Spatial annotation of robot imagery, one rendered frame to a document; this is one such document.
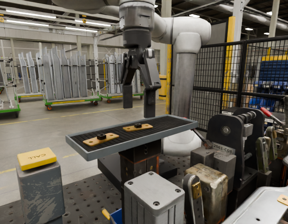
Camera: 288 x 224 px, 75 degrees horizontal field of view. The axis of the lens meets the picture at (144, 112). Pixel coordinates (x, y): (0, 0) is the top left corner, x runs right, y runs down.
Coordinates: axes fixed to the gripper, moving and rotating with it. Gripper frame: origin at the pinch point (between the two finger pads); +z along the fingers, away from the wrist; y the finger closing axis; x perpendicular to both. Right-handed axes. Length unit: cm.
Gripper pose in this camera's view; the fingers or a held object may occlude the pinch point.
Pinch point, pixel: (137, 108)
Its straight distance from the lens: 53.3
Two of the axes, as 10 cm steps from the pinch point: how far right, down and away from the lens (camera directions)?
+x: 8.8, -1.0, 4.7
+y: 4.8, 1.9, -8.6
